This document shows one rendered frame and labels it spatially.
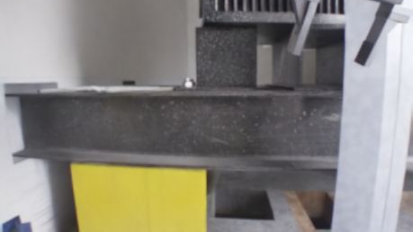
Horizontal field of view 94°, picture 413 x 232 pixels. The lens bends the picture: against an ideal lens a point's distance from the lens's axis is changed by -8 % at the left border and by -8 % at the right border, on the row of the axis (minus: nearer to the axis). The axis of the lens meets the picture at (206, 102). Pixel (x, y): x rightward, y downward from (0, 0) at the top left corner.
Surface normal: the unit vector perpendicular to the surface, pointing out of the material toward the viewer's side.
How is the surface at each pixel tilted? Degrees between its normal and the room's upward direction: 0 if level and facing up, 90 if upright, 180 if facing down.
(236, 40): 90
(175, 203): 90
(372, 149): 90
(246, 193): 90
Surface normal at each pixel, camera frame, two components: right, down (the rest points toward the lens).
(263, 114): -0.12, 0.11
